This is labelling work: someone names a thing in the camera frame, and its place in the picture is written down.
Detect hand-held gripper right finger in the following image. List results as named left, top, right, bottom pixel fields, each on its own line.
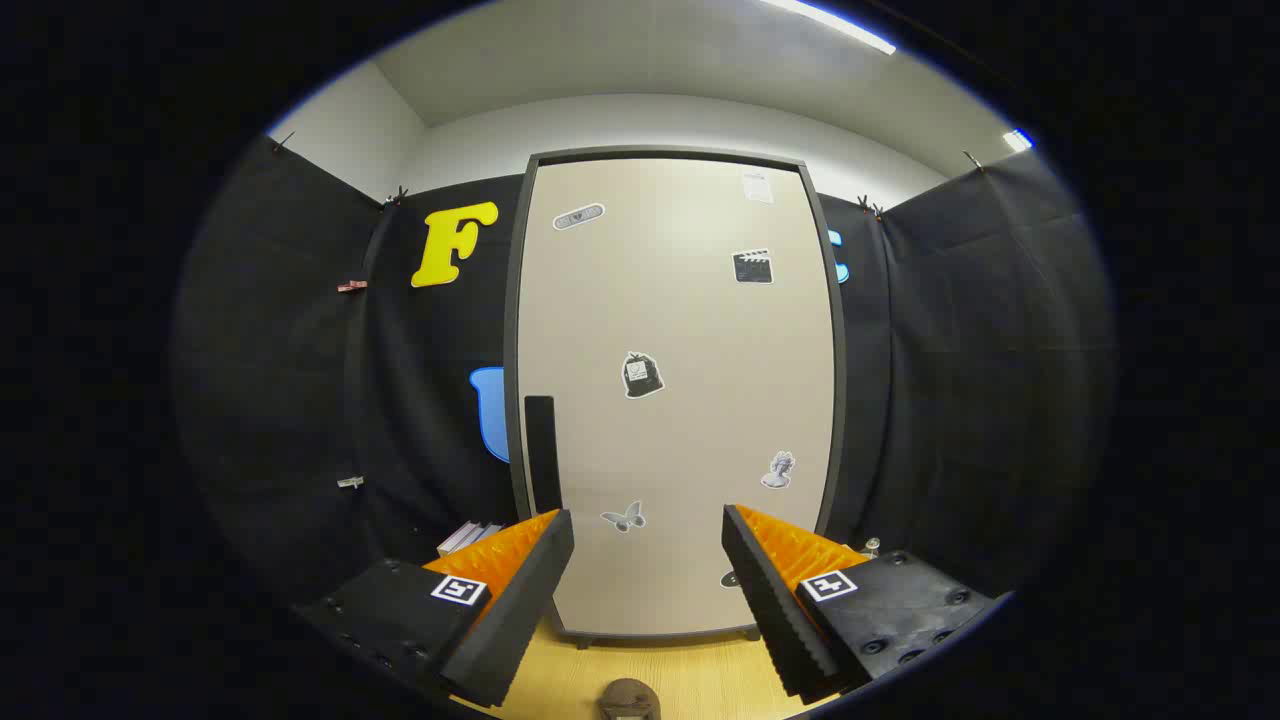
left=722, top=504, right=1001, bottom=706

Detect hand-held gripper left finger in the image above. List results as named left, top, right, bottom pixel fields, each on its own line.
left=295, top=508, right=576, bottom=709

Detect brown fuzzy shoe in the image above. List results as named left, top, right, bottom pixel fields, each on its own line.
left=599, top=678, right=662, bottom=720

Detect black door handle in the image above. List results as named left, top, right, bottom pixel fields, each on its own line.
left=524, top=396, right=563, bottom=516

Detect grey shoe cabinet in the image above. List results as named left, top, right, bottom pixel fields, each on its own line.
left=503, top=147, right=849, bottom=651

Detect white spine book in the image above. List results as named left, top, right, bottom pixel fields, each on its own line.
left=437, top=520, right=487, bottom=558

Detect black backdrop cloth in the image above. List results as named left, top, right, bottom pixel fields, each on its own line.
left=170, top=135, right=1116, bottom=611

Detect long ceiling light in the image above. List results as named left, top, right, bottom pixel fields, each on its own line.
left=760, top=0, right=898, bottom=56

